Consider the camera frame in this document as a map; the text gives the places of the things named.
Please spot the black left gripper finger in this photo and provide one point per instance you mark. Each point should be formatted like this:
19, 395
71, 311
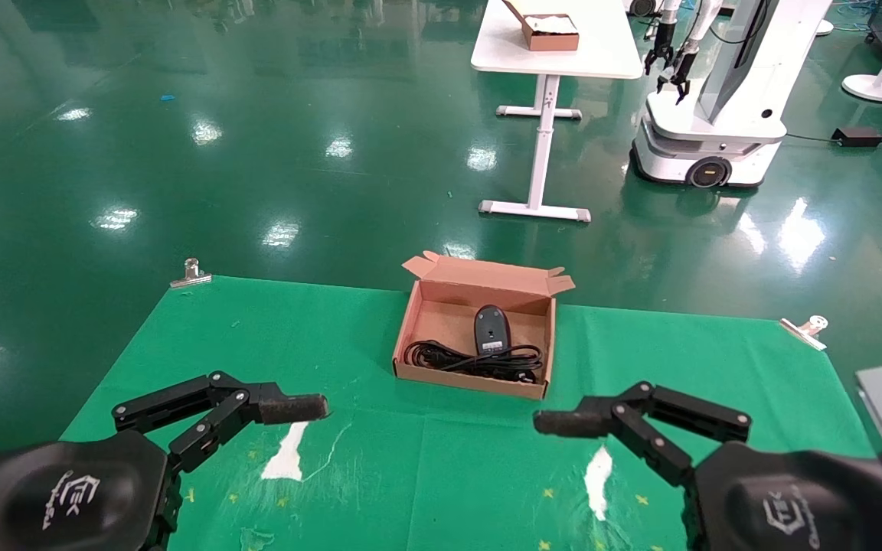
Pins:
292, 409

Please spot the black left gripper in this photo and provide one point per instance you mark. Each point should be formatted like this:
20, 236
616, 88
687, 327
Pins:
66, 497

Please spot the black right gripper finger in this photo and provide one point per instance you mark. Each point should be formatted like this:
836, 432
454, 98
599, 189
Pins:
571, 421

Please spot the black gripper white robot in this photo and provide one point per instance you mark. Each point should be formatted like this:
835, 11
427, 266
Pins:
682, 63
663, 38

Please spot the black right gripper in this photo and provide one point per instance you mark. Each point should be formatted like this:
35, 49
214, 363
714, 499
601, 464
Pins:
793, 513

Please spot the black computer mouse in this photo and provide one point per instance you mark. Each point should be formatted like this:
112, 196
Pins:
491, 325

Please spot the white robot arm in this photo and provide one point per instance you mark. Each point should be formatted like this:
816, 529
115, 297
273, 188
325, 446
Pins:
705, 19
671, 11

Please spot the small brown cardboard box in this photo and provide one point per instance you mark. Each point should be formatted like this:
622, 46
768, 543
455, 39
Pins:
552, 42

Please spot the open brown cardboard box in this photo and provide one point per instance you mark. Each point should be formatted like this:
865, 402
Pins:
441, 314

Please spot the black round wheel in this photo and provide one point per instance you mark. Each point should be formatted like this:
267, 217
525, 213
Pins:
642, 6

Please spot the white wheeled robot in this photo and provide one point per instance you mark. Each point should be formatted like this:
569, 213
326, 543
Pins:
717, 130

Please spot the green table cloth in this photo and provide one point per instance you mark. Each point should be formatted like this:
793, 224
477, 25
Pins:
334, 329

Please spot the white packing material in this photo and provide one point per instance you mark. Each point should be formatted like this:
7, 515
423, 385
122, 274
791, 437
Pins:
552, 24

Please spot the silver metal clamp clip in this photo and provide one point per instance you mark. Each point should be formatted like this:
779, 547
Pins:
192, 272
805, 331

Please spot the black power adapter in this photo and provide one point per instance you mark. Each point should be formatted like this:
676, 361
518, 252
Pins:
857, 137

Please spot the white pedestal table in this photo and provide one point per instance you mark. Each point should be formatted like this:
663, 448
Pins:
563, 57

